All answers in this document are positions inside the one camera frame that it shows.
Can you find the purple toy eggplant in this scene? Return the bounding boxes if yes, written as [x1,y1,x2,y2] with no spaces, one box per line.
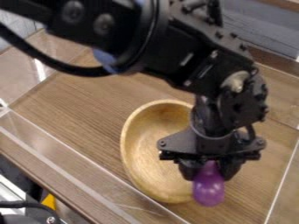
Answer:
[193,161,226,207]

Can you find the black cable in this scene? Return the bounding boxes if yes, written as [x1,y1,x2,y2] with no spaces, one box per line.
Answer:
[0,23,118,79]

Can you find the clear acrylic tray walls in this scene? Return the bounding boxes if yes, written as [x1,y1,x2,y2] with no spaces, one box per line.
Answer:
[0,25,299,224]

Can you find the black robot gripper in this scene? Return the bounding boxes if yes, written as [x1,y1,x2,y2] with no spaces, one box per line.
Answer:
[157,124,268,181]

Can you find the black device with yellow label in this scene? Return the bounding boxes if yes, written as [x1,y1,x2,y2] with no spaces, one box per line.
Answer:
[0,200,62,224]

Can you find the brown wooden bowl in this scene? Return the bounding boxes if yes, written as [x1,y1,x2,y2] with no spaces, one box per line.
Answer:
[121,99,193,204]

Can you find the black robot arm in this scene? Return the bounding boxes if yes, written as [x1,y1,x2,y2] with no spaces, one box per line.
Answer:
[0,0,269,180]

